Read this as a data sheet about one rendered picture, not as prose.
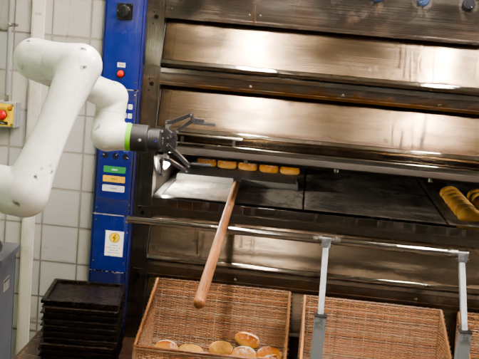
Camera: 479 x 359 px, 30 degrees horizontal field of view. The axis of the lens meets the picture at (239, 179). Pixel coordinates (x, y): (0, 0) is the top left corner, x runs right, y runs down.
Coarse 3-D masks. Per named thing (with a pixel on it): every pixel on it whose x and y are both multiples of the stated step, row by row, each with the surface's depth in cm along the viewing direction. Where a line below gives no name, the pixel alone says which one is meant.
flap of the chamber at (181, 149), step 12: (216, 156) 335; (228, 156) 335; (240, 156) 334; (252, 156) 334; (264, 156) 334; (276, 156) 334; (336, 168) 332; (348, 168) 331; (360, 168) 331; (372, 168) 331; (384, 168) 331; (396, 168) 330; (456, 180) 329; (468, 180) 328
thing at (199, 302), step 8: (232, 184) 383; (232, 192) 362; (232, 200) 348; (232, 208) 340; (224, 216) 317; (224, 224) 304; (224, 232) 295; (216, 240) 281; (216, 248) 271; (208, 256) 263; (216, 256) 263; (208, 264) 252; (216, 264) 259; (208, 272) 244; (200, 280) 239; (208, 280) 238; (200, 288) 229; (208, 288) 233; (200, 296) 222; (200, 304) 221
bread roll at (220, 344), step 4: (220, 340) 349; (212, 344) 347; (216, 344) 348; (220, 344) 348; (224, 344) 349; (228, 344) 349; (212, 348) 346; (216, 348) 347; (220, 348) 347; (224, 348) 348; (228, 348) 348; (232, 348) 350; (212, 352) 346; (216, 352) 346; (220, 352) 346; (224, 352) 347; (228, 352) 348
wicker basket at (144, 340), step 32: (160, 288) 358; (192, 288) 357; (224, 288) 357; (256, 288) 356; (160, 320) 357; (192, 320) 356; (224, 320) 355; (256, 320) 355; (288, 320) 336; (160, 352) 314; (192, 352) 314; (256, 352) 353
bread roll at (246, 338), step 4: (240, 332) 349; (244, 332) 349; (248, 332) 349; (236, 336) 350; (240, 336) 348; (244, 336) 348; (248, 336) 348; (252, 336) 348; (256, 336) 349; (236, 340) 350; (240, 340) 348; (244, 340) 348; (248, 340) 347; (252, 340) 348; (256, 340) 348; (240, 344) 349; (244, 344) 348; (248, 344) 348; (252, 344) 348; (256, 344) 349
